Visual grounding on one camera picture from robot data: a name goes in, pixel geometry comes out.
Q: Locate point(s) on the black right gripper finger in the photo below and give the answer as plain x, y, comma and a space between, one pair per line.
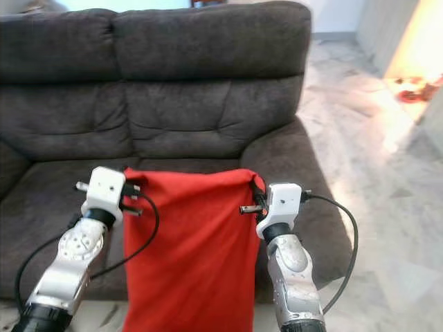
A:
256, 185

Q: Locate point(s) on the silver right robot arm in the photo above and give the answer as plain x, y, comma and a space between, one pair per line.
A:
294, 277

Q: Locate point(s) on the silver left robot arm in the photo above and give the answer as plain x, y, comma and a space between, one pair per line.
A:
73, 266

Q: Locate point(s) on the grey fabric sofa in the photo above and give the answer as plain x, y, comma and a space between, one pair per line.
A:
180, 104

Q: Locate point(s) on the red offering plate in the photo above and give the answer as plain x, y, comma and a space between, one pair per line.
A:
415, 90

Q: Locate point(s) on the light wooden cabinet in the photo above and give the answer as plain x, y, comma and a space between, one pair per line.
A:
377, 28

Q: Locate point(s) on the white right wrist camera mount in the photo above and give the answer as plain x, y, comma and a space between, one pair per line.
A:
284, 200

